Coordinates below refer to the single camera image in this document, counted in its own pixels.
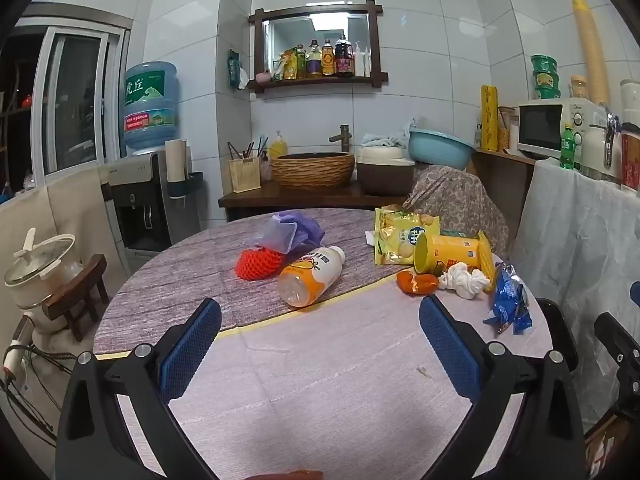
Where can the crumpled white tissue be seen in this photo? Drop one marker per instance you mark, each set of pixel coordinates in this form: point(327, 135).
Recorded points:
point(465, 282)

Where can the small dark wooden stool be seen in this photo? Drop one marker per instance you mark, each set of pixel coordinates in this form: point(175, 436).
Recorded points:
point(80, 290)

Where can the white cloth cover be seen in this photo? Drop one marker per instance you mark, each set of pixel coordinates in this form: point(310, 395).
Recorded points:
point(575, 235)

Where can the yellow seasoning packet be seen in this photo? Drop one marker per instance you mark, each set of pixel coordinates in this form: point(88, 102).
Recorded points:
point(285, 67)

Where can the white electric cooking pot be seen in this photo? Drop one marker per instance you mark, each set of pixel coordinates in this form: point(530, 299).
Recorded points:
point(40, 270)

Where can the purple plastic bag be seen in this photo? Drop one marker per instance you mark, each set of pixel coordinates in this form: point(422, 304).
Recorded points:
point(295, 230)

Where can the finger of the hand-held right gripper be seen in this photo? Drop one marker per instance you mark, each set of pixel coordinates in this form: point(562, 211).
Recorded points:
point(620, 345)
point(636, 294)

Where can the yellow paper cup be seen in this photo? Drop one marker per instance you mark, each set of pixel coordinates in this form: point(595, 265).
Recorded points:
point(450, 252)

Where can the green soda bottle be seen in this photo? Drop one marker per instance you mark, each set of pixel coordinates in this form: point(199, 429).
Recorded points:
point(567, 147)

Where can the dark blue cup holder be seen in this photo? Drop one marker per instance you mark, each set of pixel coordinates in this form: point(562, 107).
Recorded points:
point(187, 185)

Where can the wooden side shelf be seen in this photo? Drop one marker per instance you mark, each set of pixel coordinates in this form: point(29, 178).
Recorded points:
point(505, 185)

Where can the orange foam fruit net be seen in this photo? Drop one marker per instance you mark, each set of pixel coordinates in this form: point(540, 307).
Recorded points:
point(257, 265)

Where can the beige cloth panel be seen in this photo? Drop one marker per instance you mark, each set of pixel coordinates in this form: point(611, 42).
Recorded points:
point(60, 210)

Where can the orange snack wrapper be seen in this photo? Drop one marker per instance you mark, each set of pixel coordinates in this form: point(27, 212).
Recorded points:
point(415, 282)

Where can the yellow dish soap bottle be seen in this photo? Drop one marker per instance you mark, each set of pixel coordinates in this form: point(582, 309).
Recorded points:
point(278, 147)

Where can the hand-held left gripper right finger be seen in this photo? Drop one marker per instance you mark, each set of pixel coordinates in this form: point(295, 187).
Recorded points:
point(447, 345)

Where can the floral cloth cover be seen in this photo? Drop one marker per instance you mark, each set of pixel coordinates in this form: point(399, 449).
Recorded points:
point(460, 205)

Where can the pale pink tablecloth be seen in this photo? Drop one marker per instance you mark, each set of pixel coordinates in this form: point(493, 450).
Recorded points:
point(325, 385)

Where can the blue snack wrapper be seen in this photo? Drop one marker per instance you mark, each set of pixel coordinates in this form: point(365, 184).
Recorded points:
point(507, 300)

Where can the small glass jar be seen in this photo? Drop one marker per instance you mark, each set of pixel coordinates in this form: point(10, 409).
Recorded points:
point(578, 87)

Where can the plastic bottle with orange label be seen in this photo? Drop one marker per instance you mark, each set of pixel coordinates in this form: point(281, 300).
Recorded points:
point(310, 275)

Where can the green wall tissue holder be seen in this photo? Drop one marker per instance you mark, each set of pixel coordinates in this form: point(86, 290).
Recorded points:
point(235, 70)

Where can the white canister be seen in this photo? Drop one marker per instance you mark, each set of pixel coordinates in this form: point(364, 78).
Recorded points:
point(631, 105)

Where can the bronze faucet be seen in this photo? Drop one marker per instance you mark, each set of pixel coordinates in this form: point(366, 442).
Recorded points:
point(345, 137)

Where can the white paper cup stack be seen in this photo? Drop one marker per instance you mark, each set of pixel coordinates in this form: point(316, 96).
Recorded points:
point(176, 160)

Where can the wooden framed mirror shelf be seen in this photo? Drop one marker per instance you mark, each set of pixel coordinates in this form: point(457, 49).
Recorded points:
point(260, 50)

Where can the blue water jug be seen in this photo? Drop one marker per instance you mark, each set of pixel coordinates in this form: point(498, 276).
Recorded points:
point(150, 105)

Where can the yellow snack packet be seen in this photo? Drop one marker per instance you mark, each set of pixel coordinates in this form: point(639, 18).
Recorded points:
point(400, 235)

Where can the grey water dispenser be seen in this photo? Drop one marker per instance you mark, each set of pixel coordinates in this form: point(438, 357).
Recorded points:
point(150, 210)

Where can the brown and white rice cooker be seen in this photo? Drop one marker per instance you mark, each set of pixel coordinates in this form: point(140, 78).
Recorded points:
point(382, 175)

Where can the white squeeze bottle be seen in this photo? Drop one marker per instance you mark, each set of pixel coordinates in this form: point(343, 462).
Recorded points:
point(359, 60)

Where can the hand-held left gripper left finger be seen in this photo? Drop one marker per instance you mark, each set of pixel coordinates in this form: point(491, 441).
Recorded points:
point(192, 345)

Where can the clear bottle with purple label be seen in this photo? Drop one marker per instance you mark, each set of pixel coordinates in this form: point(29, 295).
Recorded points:
point(314, 62)

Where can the tall yellow box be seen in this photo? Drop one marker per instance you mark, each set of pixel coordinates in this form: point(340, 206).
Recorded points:
point(490, 117)

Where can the tall yellow cup stack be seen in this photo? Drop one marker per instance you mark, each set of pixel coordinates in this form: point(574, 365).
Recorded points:
point(590, 45)

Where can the sliding window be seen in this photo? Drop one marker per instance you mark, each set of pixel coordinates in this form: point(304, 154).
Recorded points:
point(75, 100)

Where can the yellow oil bottle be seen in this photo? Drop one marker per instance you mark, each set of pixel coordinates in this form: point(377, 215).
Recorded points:
point(300, 62)

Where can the bundle of chopsticks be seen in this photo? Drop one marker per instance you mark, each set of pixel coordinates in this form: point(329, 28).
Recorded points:
point(247, 150)

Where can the pale blue towel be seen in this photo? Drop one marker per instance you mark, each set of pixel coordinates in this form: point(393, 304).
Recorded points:
point(385, 137)

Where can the light blue plastic basin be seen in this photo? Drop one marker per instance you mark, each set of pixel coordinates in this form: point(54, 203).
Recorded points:
point(440, 150)

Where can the green packet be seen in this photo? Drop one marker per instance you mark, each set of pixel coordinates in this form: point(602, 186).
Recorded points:
point(452, 233)

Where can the white hair dryer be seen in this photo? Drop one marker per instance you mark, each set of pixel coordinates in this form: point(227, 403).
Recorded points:
point(17, 347)

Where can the white microwave oven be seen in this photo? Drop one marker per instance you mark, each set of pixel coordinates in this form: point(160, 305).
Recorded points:
point(540, 127)

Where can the dark wooden counter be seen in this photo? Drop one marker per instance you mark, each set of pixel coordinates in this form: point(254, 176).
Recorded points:
point(280, 197)

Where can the red box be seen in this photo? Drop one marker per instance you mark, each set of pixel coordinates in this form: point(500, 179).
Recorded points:
point(631, 162)

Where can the beige chopstick holder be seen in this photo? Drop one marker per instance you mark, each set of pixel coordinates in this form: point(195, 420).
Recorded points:
point(245, 175)

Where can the dark soy sauce bottle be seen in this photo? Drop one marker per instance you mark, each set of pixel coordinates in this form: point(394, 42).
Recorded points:
point(344, 57)

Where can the grey woodgrain table mat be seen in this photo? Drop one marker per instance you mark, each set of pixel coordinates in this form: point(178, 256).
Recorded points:
point(200, 270)

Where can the woven pattern sink basin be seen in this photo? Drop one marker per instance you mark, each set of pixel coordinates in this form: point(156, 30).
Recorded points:
point(312, 170)

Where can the amber sauce bottle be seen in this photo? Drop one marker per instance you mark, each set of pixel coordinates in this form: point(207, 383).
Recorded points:
point(328, 60)

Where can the small white box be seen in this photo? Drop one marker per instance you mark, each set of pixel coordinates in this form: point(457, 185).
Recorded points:
point(370, 239)

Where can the small brown pump bottle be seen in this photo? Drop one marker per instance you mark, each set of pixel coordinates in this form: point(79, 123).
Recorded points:
point(266, 167)

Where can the green instant noodle cup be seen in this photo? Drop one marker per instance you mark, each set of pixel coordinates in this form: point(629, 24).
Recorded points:
point(545, 63)
point(547, 92)
point(546, 79)

